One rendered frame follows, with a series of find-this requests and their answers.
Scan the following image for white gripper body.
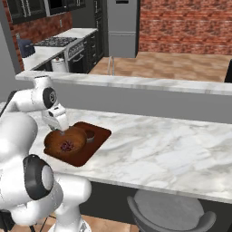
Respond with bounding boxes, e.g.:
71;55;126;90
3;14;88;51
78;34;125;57
42;111;70;132

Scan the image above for brown wooden bowl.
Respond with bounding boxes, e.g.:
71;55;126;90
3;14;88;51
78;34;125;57
43;126;89;156

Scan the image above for dark red cake piece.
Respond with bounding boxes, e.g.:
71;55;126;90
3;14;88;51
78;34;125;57
60;140;75;152

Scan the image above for brown cupcake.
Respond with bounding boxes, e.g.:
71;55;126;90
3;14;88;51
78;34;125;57
83;129;96;143

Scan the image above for dark brown wooden tray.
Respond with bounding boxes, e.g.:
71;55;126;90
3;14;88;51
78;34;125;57
43;121;112;168

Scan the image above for white pot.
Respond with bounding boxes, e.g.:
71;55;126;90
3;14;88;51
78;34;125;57
50;56;68;73

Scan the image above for black oven with hob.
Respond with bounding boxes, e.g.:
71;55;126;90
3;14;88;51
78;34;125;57
34;36;89;74

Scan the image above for silver sink tap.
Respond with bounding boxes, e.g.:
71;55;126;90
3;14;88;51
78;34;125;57
107;55;117;77

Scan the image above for black base cupboards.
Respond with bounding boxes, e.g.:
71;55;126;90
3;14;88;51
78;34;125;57
85;30;105;73

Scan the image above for black tall cupboard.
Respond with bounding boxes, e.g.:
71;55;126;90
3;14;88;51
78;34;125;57
92;0;107;58

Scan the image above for grey fridge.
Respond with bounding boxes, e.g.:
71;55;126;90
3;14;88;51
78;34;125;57
105;0;140;59

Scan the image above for grey bar stool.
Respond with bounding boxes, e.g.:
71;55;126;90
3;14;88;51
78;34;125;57
126;188;218;232

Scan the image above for black object at edge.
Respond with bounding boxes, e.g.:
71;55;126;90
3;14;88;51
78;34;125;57
223;58;232;83

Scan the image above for black wall cupboards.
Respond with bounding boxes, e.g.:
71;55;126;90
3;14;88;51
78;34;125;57
5;0;87;25

